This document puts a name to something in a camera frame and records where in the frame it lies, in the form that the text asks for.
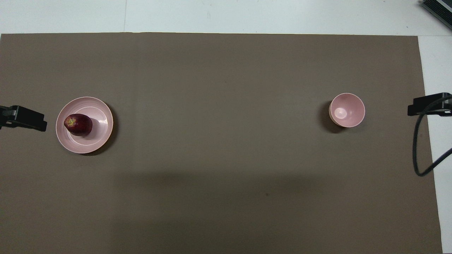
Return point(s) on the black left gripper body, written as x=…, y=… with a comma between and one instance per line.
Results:
x=5, y=112

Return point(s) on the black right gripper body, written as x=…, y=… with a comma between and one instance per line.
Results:
x=447, y=105

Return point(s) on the red apple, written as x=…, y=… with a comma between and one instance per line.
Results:
x=79, y=125

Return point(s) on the pink plate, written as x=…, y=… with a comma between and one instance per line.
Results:
x=100, y=135

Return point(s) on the pink bowl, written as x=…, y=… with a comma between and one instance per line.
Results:
x=348, y=111

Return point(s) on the black ribbed device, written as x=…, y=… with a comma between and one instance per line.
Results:
x=439, y=8

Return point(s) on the brown table mat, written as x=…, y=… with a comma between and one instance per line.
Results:
x=226, y=141

